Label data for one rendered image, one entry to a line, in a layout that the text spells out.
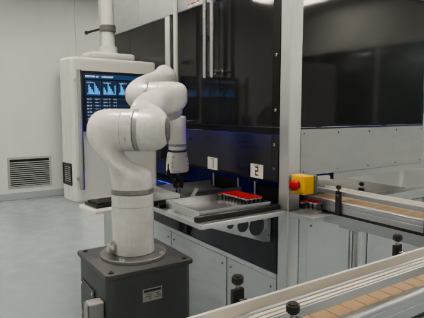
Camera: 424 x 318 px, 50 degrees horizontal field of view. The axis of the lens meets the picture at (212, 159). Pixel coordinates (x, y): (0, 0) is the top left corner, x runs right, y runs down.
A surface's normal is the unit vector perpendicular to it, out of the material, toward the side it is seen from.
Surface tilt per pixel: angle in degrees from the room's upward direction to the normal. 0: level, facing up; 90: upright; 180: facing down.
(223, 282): 90
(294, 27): 90
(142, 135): 101
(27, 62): 90
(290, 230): 90
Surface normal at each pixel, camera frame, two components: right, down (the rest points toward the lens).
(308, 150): 0.56, 0.09
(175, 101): 0.74, 0.21
